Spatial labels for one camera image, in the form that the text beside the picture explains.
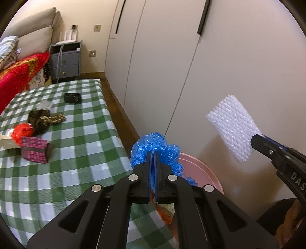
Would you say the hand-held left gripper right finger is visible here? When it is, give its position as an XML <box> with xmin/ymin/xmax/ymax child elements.
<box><xmin>154</xmin><ymin>153</ymin><xmax>280</xmax><ymax>249</ymax></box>

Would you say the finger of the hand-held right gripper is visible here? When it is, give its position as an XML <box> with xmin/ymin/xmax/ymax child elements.
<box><xmin>251</xmin><ymin>134</ymin><xmax>287</xmax><ymax>160</ymax></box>
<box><xmin>262</xmin><ymin>135</ymin><xmax>291</xmax><ymax>151</ymax></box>

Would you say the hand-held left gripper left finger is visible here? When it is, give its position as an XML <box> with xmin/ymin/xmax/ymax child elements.
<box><xmin>26</xmin><ymin>151</ymin><xmax>153</xmax><ymax>249</ymax></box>

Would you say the pale foam fruit net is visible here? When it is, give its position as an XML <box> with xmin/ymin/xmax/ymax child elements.
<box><xmin>206</xmin><ymin>95</ymin><xmax>263</xmax><ymax>164</ymax></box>

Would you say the blue plastic bag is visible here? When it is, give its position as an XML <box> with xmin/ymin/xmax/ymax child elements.
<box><xmin>130</xmin><ymin>132</ymin><xmax>199</xmax><ymax>187</ymax></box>

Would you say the pink plastic bin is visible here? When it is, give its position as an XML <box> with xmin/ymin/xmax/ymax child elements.
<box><xmin>177</xmin><ymin>153</ymin><xmax>225</xmax><ymax>199</ymax></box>

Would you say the person's right hand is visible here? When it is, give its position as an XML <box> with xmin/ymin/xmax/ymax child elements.
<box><xmin>275</xmin><ymin>200</ymin><xmax>306</xmax><ymax>249</ymax></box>

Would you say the orange printed wrapper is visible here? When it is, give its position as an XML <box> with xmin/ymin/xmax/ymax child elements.
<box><xmin>156</xmin><ymin>203</ymin><xmax>175</xmax><ymax>225</ymax></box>

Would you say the black coiled belt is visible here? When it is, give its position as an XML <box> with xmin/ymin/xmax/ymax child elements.
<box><xmin>64</xmin><ymin>92</ymin><xmax>82</xmax><ymax>104</ymax></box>

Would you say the dark patterned cloth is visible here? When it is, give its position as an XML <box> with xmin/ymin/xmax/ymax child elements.
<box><xmin>27</xmin><ymin>109</ymin><xmax>67</xmax><ymax>134</ymax></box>

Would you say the pink patterned box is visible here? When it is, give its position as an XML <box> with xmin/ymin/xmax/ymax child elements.
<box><xmin>20</xmin><ymin>136</ymin><xmax>55</xmax><ymax>164</ymax></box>

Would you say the white wardrobe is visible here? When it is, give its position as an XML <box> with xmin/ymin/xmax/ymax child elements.
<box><xmin>104</xmin><ymin>0</ymin><xmax>306</xmax><ymax>216</ymax></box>

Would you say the clear plastic wrapper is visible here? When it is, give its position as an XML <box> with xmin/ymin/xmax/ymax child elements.
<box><xmin>36</xmin><ymin>101</ymin><xmax>54</xmax><ymax>111</ymax></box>

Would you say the orange plastic bag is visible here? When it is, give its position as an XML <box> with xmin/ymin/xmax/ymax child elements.
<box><xmin>11</xmin><ymin>123</ymin><xmax>35</xmax><ymax>146</ymax></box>

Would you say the white paper wrapper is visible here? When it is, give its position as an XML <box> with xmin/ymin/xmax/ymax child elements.
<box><xmin>0</xmin><ymin>129</ymin><xmax>21</xmax><ymax>150</ymax></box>

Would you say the grey nightstand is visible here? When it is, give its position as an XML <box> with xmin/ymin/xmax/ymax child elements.
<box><xmin>49</xmin><ymin>40</ymin><xmax>84</xmax><ymax>83</ymax></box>

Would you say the floral bed sheet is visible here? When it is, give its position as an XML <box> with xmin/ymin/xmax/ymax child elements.
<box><xmin>24</xmin><ymin>67</ymin><xmax>52</xmax><ymax>91</ymax></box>

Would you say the white router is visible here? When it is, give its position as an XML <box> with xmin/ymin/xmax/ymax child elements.
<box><xmin>55</xmin><ymin>30</ymin><xmax>78</xmax><ymax>45</ymax></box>

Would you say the red floral blanket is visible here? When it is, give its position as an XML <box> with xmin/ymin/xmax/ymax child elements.
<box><xmin>0</xmin><ymin>52</ymin><xmax>50</xmax><ymax>113</ymax></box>

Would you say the beige padded headboard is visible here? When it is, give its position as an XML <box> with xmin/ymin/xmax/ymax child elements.
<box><xmin>0</xmin><ymin>7</ymin><xmax>61</xmax><ymax>54</ymax></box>

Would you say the blue plaid quilt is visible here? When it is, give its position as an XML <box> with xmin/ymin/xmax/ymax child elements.
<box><xmin>0</xmin><ymin>36</ymin><xmax>22</xmax><ymax>70</ymax></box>

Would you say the white cable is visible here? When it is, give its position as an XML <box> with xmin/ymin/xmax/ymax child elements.
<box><xmin>57</xmin><ymin>44</ymin><xmax>64</xmax><ymax>80</ymax></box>

